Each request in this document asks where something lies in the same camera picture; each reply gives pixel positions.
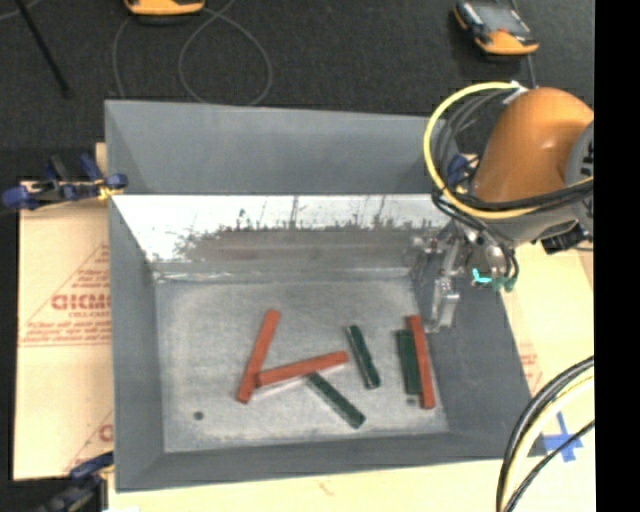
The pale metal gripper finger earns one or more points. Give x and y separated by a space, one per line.
425 280
444 310

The red-brown flat block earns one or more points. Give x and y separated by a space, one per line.
260 355
305 367
422 365

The dark green flat block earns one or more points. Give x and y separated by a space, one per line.
335 399
407 362
362 356

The grey metal bin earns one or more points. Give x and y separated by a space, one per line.
280 150

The black cylinder on white bracket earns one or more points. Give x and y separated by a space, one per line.
557 242

